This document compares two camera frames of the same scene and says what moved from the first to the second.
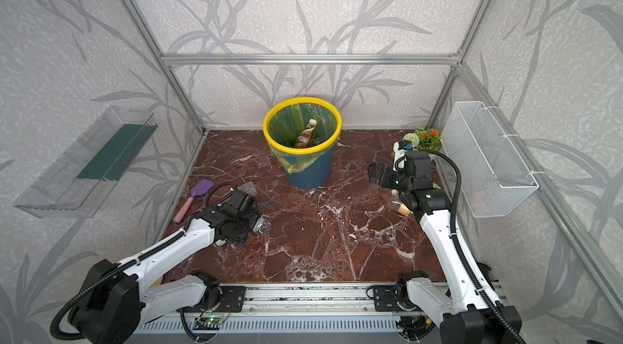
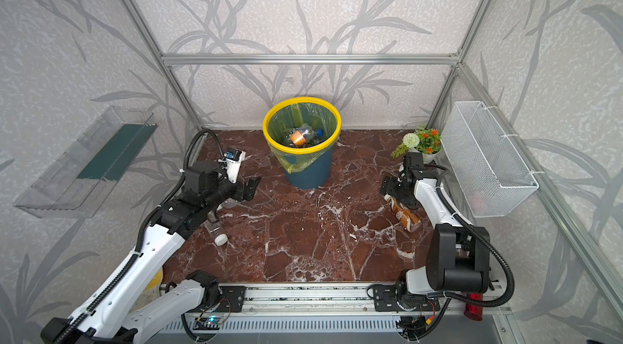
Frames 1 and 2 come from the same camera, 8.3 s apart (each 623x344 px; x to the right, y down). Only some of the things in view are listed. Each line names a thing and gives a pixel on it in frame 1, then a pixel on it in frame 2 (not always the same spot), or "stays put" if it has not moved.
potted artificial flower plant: x=425 y=139 stays put
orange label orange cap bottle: x=401 y=208 to x=298 y=139
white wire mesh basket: x=491 y=174 stays put
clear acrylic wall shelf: x=79 y=184 stays put
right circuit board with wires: x=414 y=328 stays put
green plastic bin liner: x=287 y=121 stays put
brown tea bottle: x=305 y=137 to x=405 y=215
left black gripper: x=253 y=214 to x=251 y=188
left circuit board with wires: x=208 y=323 stays put
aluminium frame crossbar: x=168 y=59 stays put
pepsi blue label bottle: x=262 y=226 to x=310 y=134
